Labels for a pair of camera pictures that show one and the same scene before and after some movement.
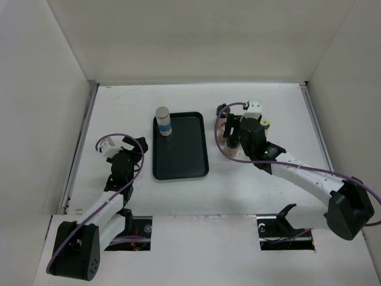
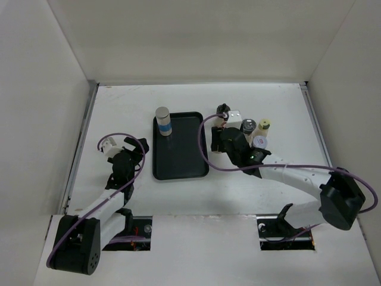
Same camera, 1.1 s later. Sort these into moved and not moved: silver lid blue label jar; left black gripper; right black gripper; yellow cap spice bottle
Moved: right black gripper
Not moved: yellow cap spice bottle; left black gripper; silver lid blue label jar
